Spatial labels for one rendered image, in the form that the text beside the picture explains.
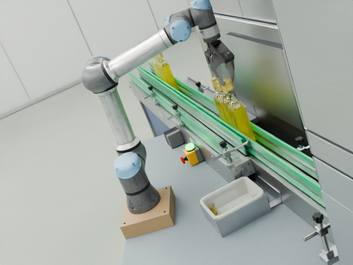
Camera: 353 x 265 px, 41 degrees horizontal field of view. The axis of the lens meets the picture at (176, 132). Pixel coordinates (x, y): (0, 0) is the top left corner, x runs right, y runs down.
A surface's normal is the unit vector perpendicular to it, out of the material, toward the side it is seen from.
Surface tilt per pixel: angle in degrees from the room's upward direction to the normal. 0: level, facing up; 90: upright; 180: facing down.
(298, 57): 90
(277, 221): 0
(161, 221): 90
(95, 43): 90
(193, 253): 0
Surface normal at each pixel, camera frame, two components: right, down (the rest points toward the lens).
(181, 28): 0.02, 0.43
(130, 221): -0.33, -0.85
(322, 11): -0.88, 0.44
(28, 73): 0.32, 0.30
